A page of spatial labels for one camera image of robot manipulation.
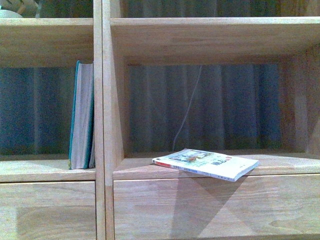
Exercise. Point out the right wooden shelf unit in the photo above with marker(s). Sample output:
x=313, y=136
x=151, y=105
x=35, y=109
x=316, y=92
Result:
x=280, y=199

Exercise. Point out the white object on top shelf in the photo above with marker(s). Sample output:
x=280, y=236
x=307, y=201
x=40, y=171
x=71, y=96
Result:
x=9, y=14

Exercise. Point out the white paperback book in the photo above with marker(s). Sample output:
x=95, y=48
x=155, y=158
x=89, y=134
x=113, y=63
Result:
x=206, y=163

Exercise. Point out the wooden shelf unit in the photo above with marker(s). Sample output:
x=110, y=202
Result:
x=280, y=199
x=40, y=197

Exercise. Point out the left wooden shelf unit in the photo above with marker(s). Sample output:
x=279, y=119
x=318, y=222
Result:
x=40, y=197

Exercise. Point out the grey pleated curtain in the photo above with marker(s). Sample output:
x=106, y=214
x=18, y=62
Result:
x=206, y=107

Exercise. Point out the teal hardcover book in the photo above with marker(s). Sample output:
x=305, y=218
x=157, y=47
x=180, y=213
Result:
x=82, y=143

